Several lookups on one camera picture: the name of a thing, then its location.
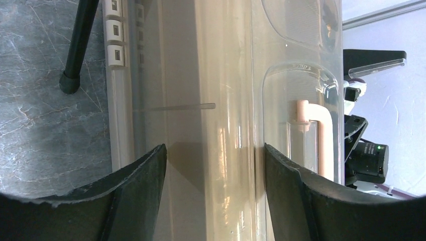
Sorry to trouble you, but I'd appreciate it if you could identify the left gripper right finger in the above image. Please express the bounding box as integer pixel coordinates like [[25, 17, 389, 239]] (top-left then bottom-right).
[[264, 144, 425, 240]]

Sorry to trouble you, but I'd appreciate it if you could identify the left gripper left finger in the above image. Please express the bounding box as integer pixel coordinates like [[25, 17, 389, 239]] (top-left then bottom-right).
[[1, 144, 167, 240]]

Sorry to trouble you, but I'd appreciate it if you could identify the translucent brown plastic toolbox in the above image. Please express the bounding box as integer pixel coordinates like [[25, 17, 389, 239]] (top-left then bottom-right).
[[101, 1, 344, 240]]

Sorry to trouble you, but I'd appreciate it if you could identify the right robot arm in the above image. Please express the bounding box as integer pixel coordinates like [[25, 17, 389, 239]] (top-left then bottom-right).
[[344, 115, 389, 187]]

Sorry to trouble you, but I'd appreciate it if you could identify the black clear-lid tool case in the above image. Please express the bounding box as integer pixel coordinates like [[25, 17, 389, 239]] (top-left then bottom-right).
[[343, 49, 407, 80]]

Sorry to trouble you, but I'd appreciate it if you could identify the black camera tripod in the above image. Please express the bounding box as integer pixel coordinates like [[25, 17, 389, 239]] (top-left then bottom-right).
[[59, 0, 99, 94]]

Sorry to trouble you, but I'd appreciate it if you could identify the aluminium frame rail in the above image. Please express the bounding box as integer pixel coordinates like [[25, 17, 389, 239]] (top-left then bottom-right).
[[342, 1, 425, 30]]

